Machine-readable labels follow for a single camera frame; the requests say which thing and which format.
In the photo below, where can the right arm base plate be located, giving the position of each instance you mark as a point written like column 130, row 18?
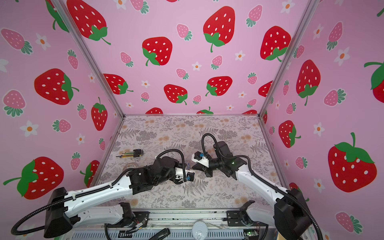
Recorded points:
column 239, row 219

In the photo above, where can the black connector with coloured wires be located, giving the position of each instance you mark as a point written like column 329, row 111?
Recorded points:
column 133, row 154

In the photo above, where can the aluminium front rail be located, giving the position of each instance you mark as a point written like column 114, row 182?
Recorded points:
column 180, row 223

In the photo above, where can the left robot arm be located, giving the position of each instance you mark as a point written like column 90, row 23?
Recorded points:
column 68, row 210

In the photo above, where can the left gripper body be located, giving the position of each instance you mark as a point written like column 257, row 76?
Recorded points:
column 176, row 179

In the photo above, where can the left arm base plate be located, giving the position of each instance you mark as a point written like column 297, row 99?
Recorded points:
column 140, row 217

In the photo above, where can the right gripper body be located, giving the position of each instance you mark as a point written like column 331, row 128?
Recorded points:
column 208, row 170

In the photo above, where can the black handle at front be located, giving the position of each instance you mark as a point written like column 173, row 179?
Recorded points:
column 161, row 234

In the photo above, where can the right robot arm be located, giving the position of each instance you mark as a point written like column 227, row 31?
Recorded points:
column 291, row 216

